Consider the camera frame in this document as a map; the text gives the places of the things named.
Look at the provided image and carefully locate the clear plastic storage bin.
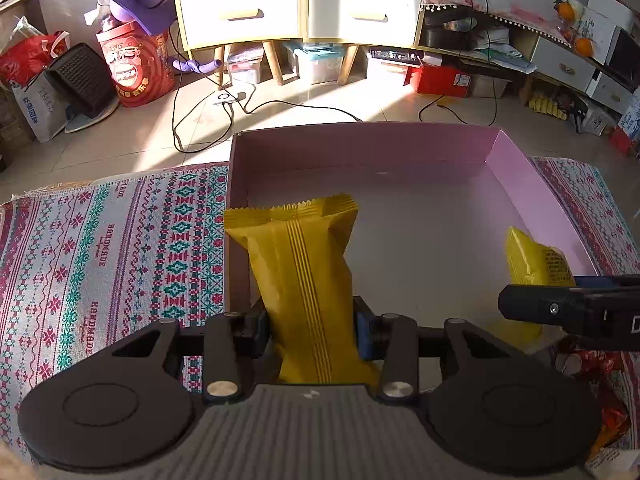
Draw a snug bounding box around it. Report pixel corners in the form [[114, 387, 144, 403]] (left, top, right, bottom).
[[292, 46, 345, 84]]

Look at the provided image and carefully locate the red plastic bag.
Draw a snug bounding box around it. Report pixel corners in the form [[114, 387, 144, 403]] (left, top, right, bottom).
[[0, 30, 70, 87]]

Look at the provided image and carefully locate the pink cardboard box tray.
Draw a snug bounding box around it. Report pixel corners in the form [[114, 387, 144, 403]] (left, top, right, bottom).
[[228, 122, 594, 327]]

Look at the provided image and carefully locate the patterned woven tablecloth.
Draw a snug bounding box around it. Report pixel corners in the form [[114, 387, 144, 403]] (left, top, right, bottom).
[[1, 157, 639, 456]]

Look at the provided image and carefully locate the white paper shopping bag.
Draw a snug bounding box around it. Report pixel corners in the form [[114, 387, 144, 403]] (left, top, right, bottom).
[[10, 73, 68, 143]]

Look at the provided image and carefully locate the large yellow pillow snack bag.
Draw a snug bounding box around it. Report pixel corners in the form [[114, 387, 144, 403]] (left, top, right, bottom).
[[224, 194, 380, 388]]

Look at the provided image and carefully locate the red crinkled snack bag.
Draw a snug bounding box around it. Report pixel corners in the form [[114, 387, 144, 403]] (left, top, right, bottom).
[[555, 350, 634, 460]]

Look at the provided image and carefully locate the microwave oven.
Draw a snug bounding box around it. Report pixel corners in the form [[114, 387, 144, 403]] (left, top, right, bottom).
[[605, 27, 640, 92]]

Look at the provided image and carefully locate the red cartoon bucket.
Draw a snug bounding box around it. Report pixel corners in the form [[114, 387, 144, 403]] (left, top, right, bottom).
[[96, 21, 175, 107]]

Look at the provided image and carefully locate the orange fruit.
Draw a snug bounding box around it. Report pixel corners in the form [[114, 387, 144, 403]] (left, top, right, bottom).
[[553, 0, 576, 24], [574, 37, 594, 58]]

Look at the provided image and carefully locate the white wooden drawer cabinet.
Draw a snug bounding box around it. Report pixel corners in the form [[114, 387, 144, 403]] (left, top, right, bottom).
[[175, 0, 423, 84]]

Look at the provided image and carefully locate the yellow bottle pack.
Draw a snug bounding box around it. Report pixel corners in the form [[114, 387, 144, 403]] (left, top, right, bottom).
[[527, 92, 567, 122]]

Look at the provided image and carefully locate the black space heater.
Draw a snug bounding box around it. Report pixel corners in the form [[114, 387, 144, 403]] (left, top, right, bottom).
[[44, 42, 117, 118]]

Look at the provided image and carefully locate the red box under console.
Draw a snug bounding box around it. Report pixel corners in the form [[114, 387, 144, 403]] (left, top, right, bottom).
[[406, 65, 472, 98]]

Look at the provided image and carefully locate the yellow logo snack bag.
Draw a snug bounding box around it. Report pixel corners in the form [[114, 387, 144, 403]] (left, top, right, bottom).
[[487, 226, 576, 354]]

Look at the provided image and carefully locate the black power cable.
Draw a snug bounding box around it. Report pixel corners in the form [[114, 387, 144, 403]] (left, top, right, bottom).
[[169, 24, 364, 155]]

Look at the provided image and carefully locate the low TV console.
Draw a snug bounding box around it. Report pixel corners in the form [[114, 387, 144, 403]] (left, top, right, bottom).
[[419, 0, 634, 114]]

